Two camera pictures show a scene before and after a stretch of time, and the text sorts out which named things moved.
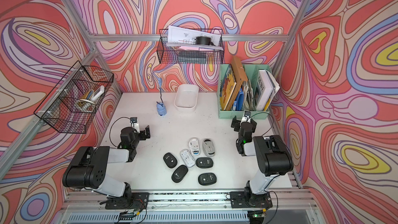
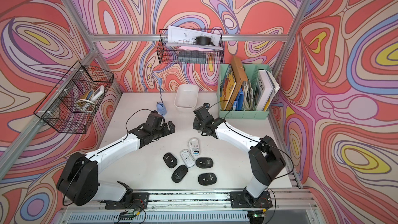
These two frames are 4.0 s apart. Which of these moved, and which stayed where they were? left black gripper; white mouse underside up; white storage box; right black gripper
Moved: right black gripper; left black gripper
Stayed: white storage box; white mouse underside up
